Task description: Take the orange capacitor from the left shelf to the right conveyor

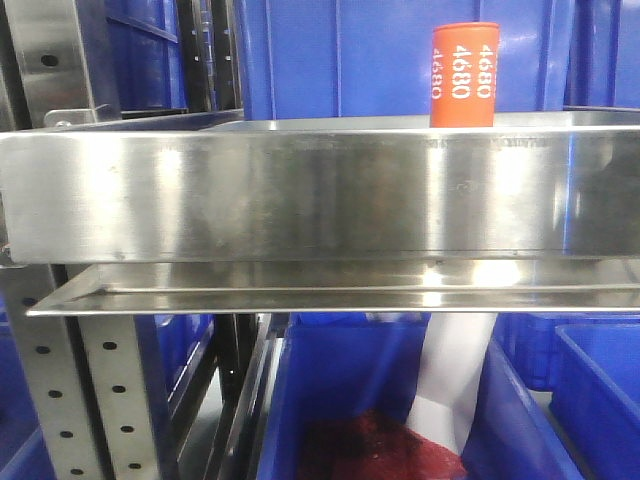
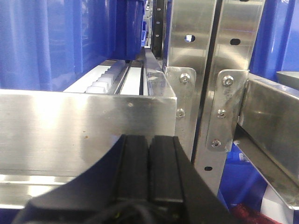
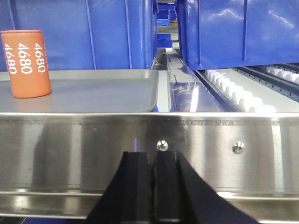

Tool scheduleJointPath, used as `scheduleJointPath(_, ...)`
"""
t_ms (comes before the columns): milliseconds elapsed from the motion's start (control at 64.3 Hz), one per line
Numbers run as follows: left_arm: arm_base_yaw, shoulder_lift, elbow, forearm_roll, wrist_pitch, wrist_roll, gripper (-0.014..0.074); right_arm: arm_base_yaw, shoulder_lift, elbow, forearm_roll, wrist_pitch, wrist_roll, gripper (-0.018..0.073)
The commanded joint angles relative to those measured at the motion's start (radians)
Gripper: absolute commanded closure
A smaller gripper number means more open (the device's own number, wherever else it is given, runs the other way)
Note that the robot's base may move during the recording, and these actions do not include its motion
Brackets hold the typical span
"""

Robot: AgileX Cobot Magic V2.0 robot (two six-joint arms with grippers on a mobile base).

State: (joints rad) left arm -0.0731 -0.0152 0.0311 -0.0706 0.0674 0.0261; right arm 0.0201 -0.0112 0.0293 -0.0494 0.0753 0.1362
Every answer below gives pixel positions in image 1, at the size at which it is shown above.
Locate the orange cylindrical capacitor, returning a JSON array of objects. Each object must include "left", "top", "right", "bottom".
[{"left": 430, "top": 22, "right": 500, "bottom": 128}]

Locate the black rack frame post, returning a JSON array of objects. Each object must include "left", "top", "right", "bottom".
[{"left": 175, "top": 0, "right": 242, "bottom": 113}]

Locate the blue bin with red contents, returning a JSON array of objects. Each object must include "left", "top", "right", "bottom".
[{"left": 256, "top": 319, "right": 581, "bottom": 479}]

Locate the large blue bin behind capacitor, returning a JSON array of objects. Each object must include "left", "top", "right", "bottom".
[{"left": 234, "top": 1, "right": 575, "bottom": 120}]

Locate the perforated steel shelf upright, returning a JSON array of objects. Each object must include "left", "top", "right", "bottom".
[{"left": 1, "top": 265, "right": 179, "bottom": 479}]

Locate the blue bin lower right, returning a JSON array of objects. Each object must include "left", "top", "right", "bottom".
[{"left": 550, "top": 324, "right": 639, "bottom": 479}]

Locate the white paper sheet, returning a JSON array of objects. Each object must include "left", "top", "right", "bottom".
[{"left": 406, "top": 313, "right": 497, "bottom": 454}]

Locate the stainless steel shelf tray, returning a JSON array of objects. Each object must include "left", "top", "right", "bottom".
[{"left": 1, "top": 110, "right": 639, "bottom": 264}]

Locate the red mesh material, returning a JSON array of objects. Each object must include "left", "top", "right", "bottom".
[{"left": 296, "top": 410, "right": 468, "bottom": 479}]

